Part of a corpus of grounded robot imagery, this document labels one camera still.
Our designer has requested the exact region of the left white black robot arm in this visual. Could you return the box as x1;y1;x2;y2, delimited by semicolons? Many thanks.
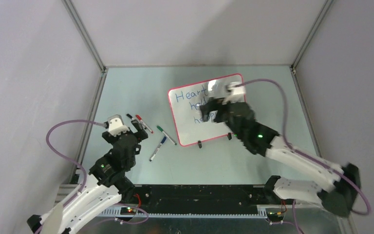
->
51;115;148;234

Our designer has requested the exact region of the pink framed whiteboard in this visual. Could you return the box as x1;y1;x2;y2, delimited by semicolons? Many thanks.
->
168;73;243;147

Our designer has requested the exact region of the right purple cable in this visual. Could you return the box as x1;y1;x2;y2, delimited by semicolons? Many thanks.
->
238;78;372;234

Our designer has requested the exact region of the black capped marker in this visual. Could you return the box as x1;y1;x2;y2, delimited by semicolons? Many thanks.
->
126;114;138;122

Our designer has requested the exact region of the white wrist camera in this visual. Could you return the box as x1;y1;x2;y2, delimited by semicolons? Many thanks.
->
222;81;245;105
104;114;130;137

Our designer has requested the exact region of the red capped marker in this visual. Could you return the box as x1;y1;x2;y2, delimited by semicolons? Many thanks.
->
135;115;154;134

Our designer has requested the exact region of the blue capped marker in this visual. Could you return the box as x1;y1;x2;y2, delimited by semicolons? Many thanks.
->
149;136;167;162

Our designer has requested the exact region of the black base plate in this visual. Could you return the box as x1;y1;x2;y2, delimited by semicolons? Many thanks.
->
121;185;282;214

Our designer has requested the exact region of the green capped marker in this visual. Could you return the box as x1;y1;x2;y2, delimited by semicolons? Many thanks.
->
156;125;177;145

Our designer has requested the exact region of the grey slotted cable duct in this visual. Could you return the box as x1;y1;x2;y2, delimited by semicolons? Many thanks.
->
97;206;267;219

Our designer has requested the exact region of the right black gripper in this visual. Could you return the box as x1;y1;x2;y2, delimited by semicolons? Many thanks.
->
199;95;243;140

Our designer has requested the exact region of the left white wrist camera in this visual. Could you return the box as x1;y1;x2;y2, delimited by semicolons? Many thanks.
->
104;114;130;137

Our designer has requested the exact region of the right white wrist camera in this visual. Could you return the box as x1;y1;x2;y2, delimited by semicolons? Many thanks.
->
222;81;245;105

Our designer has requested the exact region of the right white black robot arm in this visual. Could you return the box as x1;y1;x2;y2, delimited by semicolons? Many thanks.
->
199;98;361;217

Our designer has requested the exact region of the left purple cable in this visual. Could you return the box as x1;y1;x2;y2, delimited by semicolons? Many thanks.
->
35;119;150;234

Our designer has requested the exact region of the purple cable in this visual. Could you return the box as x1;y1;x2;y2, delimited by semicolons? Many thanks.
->
238;78;372;234
35;119;150;234

